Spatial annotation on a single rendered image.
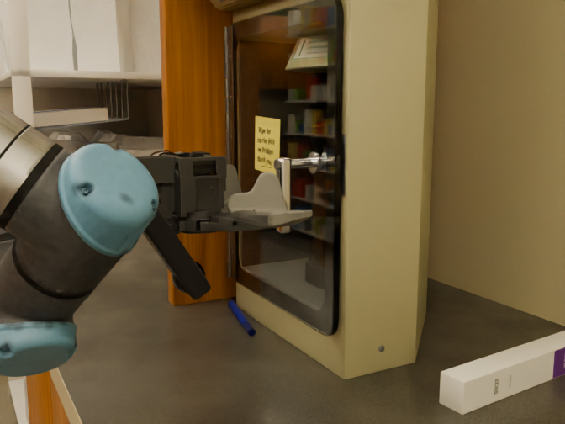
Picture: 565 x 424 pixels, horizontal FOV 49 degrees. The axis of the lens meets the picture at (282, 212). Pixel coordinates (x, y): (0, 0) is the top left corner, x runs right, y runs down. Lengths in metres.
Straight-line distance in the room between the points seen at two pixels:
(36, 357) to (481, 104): 0.86
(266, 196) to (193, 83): 0.40
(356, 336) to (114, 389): 0.29
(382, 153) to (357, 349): 0.24
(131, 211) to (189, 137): 0.58
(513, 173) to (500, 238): 0.12
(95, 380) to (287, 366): 0.24
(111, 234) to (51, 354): 0.15
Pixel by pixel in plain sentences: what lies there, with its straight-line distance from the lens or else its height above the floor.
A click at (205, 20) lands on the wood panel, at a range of 1.04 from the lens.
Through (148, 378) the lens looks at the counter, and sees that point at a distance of 0.81.
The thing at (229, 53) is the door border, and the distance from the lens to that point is 0.99.
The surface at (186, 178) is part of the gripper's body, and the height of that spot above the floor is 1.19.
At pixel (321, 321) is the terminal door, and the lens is 0.78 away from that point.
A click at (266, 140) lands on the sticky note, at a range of 0.87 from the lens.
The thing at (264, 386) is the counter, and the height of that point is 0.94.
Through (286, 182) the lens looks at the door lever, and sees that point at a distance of 0.73.
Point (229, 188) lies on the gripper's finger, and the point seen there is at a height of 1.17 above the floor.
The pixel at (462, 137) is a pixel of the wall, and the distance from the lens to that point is 1.20.
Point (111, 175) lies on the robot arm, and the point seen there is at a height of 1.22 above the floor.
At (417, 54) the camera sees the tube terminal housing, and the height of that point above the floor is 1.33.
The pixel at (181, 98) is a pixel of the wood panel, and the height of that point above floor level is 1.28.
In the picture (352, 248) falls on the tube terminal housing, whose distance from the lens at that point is 0.74.
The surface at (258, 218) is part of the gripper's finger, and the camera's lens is 0.66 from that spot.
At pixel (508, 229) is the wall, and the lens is 1.13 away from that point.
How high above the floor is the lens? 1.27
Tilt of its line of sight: 10 degrees down
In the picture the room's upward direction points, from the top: straight up
